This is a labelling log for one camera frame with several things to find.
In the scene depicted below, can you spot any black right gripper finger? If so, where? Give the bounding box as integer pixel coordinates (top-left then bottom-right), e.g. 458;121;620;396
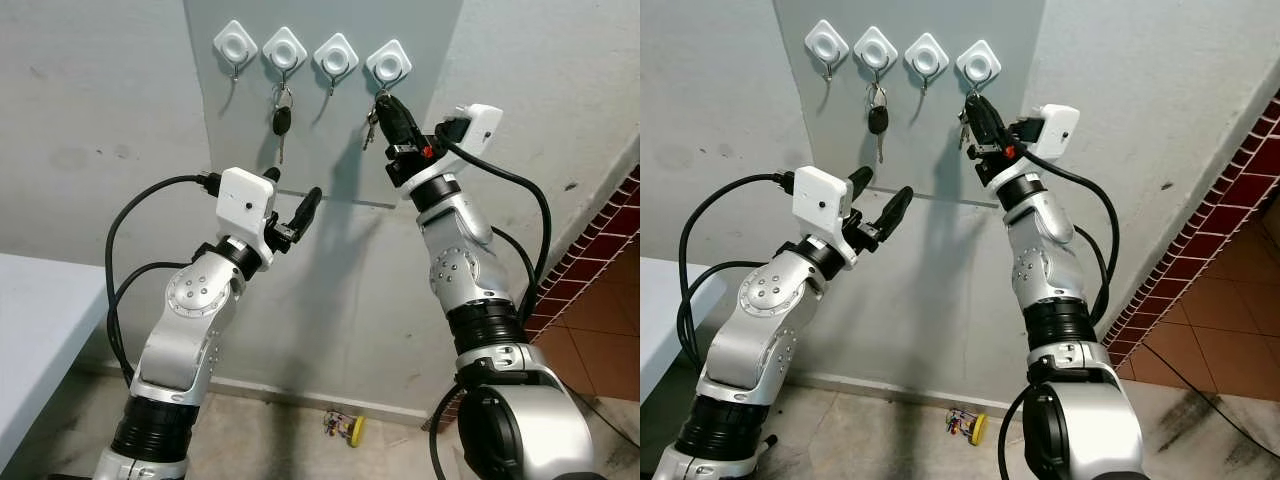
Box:
376;94;411;151
392;98;429;151
981;98;1013;151
966;94;997;149

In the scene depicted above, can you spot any black car key with ring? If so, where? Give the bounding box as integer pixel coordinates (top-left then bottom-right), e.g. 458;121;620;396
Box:
867;82;891;164
272;83;296;167

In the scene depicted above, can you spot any small colourful toy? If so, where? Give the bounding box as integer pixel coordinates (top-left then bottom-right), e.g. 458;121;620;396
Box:
322;409;367;449
946;407;990;446

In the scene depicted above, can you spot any white table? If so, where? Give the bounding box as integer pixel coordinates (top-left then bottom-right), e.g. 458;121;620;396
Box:
0;253;109;471

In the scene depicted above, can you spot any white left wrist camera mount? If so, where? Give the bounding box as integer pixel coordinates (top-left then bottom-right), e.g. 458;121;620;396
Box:
215;167;280;267
790;167;861;269

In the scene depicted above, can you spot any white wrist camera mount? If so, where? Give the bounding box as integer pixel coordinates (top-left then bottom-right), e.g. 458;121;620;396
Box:
440;103;503;158
1020;104;1081;159
790;167;861;269
215;167;280;267

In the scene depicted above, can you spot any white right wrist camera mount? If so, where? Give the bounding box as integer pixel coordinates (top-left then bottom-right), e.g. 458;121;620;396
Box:
440;103;503;158
1020;104;1081;159

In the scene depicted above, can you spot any white wall hook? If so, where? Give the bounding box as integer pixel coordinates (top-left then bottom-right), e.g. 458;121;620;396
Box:
853;26;900;89
804;19;851;81
904;32;951;96
313;33;360;98
262;27;309;91
213;20;260;83
955;39;1003;93
365;39;413;96

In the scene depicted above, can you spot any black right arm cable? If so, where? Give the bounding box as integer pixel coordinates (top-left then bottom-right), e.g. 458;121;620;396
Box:
428;385;471;480
436;140;553;331
997;385;1036;480
1040;150;1121;326

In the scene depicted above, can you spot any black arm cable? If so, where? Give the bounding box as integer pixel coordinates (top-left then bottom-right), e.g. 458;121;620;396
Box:
108;262;196;386
436;140;553;331
678;172;796;331
428;385;471;480
680;262;766;371
1040;150;1121;326
997;385;1036;480
104;173;223;331

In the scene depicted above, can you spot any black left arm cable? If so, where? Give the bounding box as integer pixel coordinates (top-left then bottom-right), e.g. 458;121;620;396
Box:
680;262;766;371
104;173;223;331
108;262;196;386
678;172;796;331

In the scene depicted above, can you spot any thin black floor cable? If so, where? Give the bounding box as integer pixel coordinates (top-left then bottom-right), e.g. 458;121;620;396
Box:
1140;343;1280;463
585;395;641;448

